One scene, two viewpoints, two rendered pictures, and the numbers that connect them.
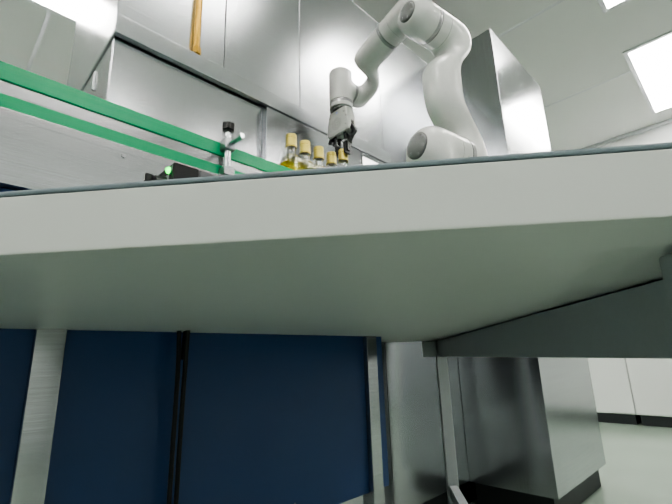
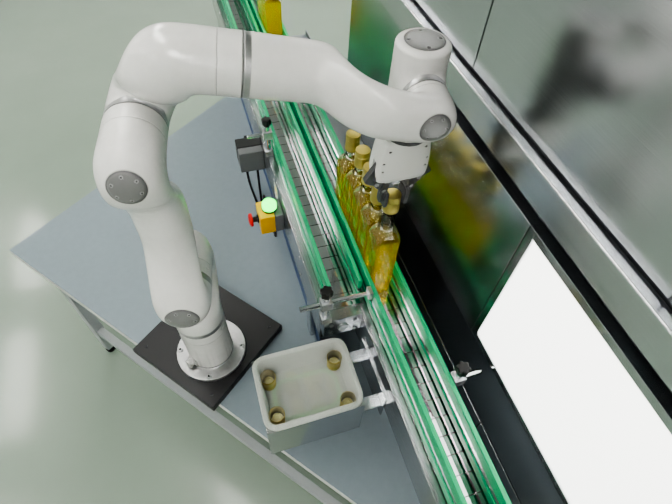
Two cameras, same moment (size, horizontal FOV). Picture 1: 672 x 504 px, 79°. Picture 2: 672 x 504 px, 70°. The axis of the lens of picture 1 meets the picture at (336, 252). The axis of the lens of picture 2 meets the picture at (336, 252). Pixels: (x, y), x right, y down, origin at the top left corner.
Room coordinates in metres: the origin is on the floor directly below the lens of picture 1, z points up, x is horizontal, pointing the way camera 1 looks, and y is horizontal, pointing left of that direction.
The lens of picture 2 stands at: (1.49, -0.69, 2.03)
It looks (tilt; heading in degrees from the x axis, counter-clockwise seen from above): 53 degrees down; 114
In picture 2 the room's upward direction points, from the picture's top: 4 degrees clockwise
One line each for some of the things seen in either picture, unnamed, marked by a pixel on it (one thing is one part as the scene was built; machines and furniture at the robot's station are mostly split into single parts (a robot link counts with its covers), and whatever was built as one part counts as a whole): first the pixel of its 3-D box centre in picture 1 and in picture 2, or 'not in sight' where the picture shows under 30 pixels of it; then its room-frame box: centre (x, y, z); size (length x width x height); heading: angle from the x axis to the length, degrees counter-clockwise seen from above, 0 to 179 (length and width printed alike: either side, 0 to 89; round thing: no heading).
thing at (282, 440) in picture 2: not in sight; (318, 392); (1.30, -0.30, 0.92); 0.27 x 0.17 x 0.15; 45
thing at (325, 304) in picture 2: not in sight; (336, 302); (1.27, -0.17, 1.12); 0.17 x 0.03 x 0.12; 45
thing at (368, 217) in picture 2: not in sight; (371, 237); (1.27, 0.01, 1.16); 0.06 x 0.06 x 0.21; 44
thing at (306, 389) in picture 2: not in sight; (307, 388); (1.28, -0.32, 0.97); 0.22 x 0.17 x 0.09; 45
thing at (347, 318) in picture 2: not in sight; (341, 321); (1.28, -0.16, 1.02); 0.09 x 0.04 x 0.07; 45
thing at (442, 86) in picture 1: (450, 97); (162, 235); (0.97, -0.32, 1.33); 0.16 x 0.12 x 0.50; 126
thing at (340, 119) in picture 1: (342, 123); (401, 151); (1.31, -0.03, 1.47); 0.10 x 0.07 x 0.11; 45
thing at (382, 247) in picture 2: not in sight; (380, 256); (1.31, -0.03, 1.16); 0.06 x 0.06 x 0.21; 45
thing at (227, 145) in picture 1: (233, 146); (259, 138); (0.81, 0.22, 1.11); 0.07 x 0.04 x 0.13; 45
